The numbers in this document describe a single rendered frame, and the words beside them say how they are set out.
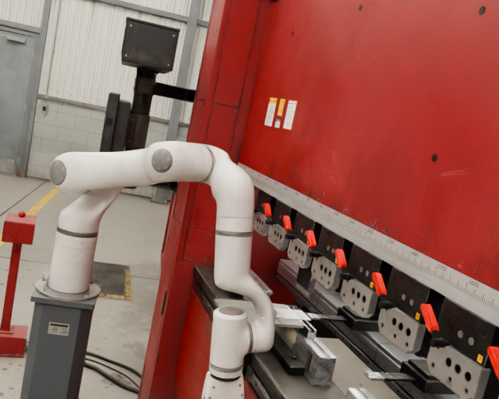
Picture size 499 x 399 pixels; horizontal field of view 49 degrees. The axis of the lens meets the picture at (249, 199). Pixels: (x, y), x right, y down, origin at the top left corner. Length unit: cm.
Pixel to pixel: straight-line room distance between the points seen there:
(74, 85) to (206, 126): 647
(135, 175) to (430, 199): 74
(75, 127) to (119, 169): 741
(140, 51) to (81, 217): 117
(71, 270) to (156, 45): 130
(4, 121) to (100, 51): 179
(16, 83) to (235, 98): 669
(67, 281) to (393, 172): 97
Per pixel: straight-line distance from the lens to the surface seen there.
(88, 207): 168
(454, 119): 131
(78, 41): 892
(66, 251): 168
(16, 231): 328
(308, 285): 185
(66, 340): 175
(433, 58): 143
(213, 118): 254
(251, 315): 182
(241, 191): 128
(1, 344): 353
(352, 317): 197
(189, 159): 134
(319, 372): 174
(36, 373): 181
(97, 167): 156
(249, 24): 259
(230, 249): 129
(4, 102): 906
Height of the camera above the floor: 163
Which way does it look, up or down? 9 degrees down
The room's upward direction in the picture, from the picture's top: 12 degrees clockwise
